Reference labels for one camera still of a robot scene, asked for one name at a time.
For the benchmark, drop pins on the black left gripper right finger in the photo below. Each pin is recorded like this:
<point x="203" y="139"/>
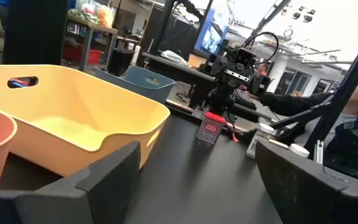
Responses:
<point x="306" y="196"/>

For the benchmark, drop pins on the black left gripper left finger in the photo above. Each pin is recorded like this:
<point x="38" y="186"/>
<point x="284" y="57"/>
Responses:
<point x="104" y="193"/>

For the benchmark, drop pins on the white-lid spice jar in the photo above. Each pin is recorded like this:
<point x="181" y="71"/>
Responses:
<point x="299" y="150"/>
<point x="258" y="140"/>

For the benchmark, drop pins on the smoked paprika tin red lid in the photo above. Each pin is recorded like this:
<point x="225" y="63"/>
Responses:
<point x="210" y="129"/>

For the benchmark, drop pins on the black keyboard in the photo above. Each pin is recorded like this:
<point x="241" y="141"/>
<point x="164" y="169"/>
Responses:
<point x="244" y="98"/>

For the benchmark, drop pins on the computer monitor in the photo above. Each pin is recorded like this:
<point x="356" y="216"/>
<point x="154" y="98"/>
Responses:
<point x="211" y="37"/>

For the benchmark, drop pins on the person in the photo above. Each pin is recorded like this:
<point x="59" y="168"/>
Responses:
<point x="291" y="104"/>

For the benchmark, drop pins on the red tag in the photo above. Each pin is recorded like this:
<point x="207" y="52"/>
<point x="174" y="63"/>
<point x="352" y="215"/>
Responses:
<point x="234" y="135"/>

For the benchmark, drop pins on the yellow plastic bin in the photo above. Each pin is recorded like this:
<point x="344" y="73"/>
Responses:
<point x="73" y="102"/>

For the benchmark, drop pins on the blue plastic bin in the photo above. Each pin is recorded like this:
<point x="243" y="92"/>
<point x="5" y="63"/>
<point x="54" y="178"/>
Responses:
<point x="135" y="81"/>

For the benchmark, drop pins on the red storage crate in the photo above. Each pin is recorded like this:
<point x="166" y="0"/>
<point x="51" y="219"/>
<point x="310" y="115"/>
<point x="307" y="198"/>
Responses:
<point x="82" y="54"/>

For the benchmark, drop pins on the cluttered workbench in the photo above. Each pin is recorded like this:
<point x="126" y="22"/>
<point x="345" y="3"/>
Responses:
<point x="89" y="31"/>

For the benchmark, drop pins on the black pillar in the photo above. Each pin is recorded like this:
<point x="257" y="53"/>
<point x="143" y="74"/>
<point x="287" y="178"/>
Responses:
<point x="36" y="31"/>

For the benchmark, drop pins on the black frame strut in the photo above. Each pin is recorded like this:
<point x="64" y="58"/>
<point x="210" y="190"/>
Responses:
<point x="346" y="84"/>

